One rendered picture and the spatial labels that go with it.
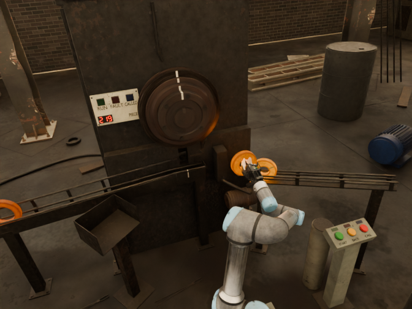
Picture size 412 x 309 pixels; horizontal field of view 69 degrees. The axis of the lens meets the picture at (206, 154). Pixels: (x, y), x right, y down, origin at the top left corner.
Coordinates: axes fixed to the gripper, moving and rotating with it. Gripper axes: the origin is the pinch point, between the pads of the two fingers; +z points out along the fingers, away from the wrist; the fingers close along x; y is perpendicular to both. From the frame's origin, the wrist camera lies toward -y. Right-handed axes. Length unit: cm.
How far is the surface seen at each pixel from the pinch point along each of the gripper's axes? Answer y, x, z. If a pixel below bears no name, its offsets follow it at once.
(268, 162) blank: -7.1, -17.5, -0.1
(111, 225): -25, 79, -6
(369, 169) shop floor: -92, -162, 30
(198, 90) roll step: 32.6, 20.3, 27.8
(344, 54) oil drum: -40, -199, 156
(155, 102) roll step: 29, 44, 27
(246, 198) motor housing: -34.5, -5.5, -4.5
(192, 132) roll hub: 12.6, 26.0, 17.3
